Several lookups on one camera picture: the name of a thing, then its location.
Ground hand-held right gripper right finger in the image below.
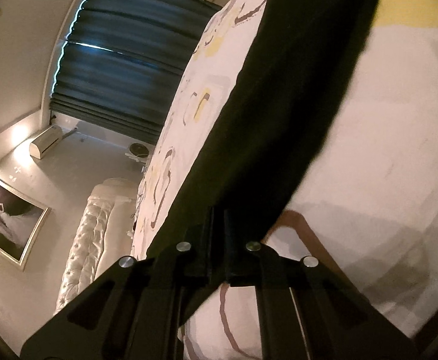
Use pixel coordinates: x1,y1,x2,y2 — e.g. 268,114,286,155
224,208,418,360

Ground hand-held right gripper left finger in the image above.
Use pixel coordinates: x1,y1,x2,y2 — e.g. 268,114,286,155
19,207,216,360

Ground black pants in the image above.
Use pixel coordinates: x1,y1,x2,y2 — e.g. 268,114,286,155
146,0,382,327

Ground white tufted headboard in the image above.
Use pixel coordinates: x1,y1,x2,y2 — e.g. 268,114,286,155
56,178,140,314

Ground round white-rimmed device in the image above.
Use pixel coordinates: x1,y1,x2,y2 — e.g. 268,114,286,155
128,142,150,159

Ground white air conditioner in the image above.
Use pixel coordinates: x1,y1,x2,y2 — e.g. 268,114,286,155
29,125,64,158

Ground patterned white bed sheet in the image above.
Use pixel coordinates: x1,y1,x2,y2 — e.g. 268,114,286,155
129,0,438,360

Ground dark teal curtain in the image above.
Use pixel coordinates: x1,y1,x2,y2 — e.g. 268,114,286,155
49,0,234,147

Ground silver framed wall picture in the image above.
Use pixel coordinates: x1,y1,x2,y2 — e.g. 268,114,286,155
0,177,51,272

